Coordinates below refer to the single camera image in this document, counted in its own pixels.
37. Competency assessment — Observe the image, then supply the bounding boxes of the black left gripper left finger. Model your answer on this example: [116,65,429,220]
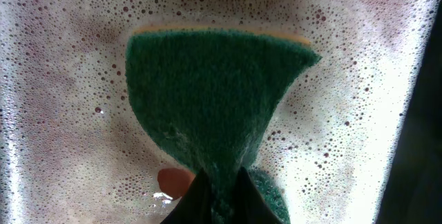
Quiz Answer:
[159,168,212,224]

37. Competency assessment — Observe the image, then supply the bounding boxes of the black rectangular soapy tray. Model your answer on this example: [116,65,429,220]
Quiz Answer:
[1,0,441,223]

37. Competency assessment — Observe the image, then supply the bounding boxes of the green yellow sponge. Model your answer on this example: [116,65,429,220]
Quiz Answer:
[126,28,320,223]

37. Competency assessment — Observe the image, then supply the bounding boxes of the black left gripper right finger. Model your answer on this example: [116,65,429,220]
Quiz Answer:
[230,167,283,224]

